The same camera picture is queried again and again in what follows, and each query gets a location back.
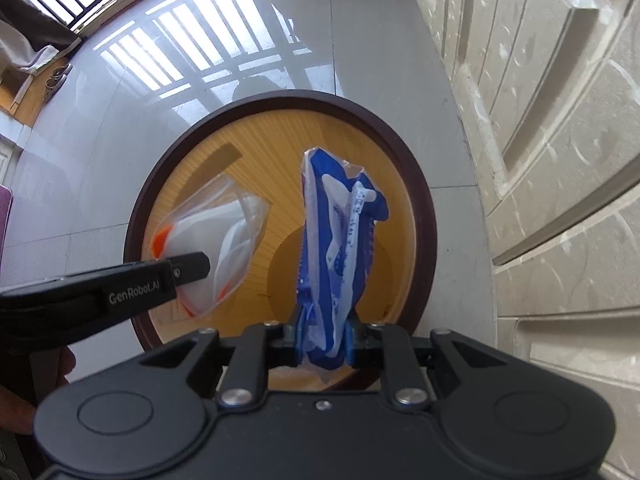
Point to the white cabinet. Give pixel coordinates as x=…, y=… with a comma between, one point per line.
x=7, y=160

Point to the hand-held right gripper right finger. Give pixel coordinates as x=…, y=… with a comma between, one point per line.
x=356, y=345

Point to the pair of slippers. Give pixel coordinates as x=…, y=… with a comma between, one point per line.
x=56, y=80

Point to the blue white plastic wrapper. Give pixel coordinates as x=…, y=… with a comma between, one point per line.
x=330, y=240

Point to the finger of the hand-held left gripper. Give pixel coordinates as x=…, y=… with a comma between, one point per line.
x=190, y=269

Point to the cream bed base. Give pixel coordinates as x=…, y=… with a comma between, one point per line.
x=550, y=160

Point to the clear orange white plastic bag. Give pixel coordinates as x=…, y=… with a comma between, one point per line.
x=210, y=230

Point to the brown white curtain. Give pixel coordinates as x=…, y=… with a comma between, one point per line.
x=35, y=35

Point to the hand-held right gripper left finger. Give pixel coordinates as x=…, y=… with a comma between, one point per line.
x=287, y=345

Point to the purple board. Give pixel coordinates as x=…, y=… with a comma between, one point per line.
x=5, y=230

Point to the person's left hand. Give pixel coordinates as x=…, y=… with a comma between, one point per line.
x=66, y=366

